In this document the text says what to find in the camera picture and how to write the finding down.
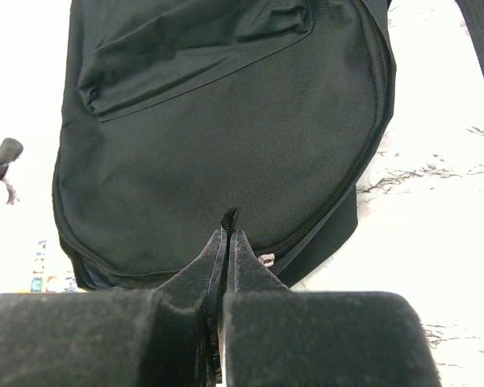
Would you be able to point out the black cylinder tool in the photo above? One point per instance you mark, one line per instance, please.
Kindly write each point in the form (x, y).
(10, 150)

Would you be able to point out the black backpack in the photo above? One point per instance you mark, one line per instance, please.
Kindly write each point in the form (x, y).
(175, 112)

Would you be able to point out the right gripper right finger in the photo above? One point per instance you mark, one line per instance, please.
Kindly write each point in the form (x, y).
(277, 337)

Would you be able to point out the yellow picture book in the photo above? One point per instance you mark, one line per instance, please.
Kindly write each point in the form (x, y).
(50, 271)

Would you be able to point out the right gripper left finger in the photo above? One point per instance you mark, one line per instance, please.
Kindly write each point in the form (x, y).
(139, 337)

